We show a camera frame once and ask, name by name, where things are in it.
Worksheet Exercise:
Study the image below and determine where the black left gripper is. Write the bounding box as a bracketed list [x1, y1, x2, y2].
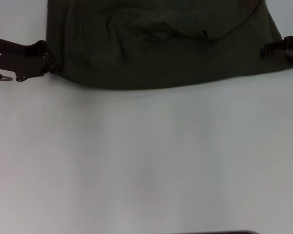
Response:
[0, 38, 64, 83]

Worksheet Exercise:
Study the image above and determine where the dark green FREE t-shirt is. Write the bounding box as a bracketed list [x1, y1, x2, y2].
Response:
[45, 0, 293, 91]

